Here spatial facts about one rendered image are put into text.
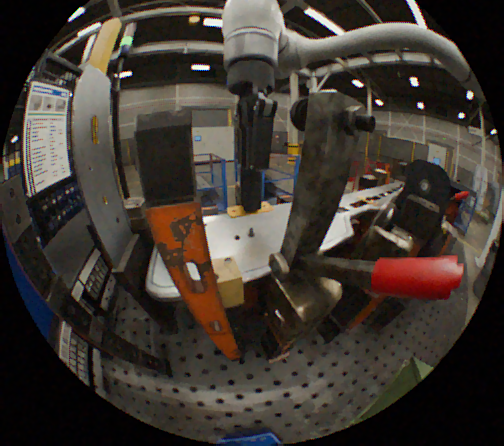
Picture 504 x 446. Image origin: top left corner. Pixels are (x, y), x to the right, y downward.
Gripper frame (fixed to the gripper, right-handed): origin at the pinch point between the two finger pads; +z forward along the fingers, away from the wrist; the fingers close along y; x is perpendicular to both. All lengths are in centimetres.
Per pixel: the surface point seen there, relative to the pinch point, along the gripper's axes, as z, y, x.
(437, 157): -51, -10, -702
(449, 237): 3.0, -30.7, -29.6
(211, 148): 25, 785, -67
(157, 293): 9.7, -10.0, 17.2
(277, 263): 2.8, -14.4, 2.5
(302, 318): 5.4, -19.7, 2.4
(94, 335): 11.4, -17.1, 28.6
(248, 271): 9.6, -9.0, 3.7
